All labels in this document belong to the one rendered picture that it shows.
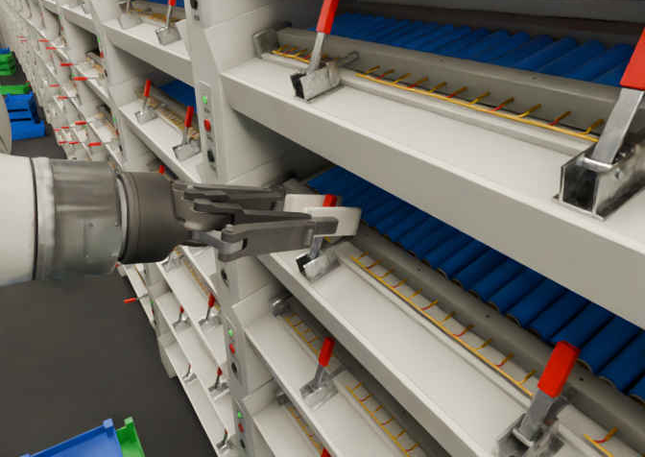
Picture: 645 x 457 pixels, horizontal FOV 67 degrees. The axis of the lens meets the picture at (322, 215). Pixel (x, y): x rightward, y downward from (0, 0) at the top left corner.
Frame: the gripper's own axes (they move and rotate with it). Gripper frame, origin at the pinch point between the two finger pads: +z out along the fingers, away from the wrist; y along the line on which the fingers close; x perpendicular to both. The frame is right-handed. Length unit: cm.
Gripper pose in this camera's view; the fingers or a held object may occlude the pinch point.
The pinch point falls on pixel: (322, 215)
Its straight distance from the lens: 50.3
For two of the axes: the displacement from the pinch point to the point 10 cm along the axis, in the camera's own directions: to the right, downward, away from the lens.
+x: 2.1, -9.2, -3.2
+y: 5.4, 3.8, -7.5
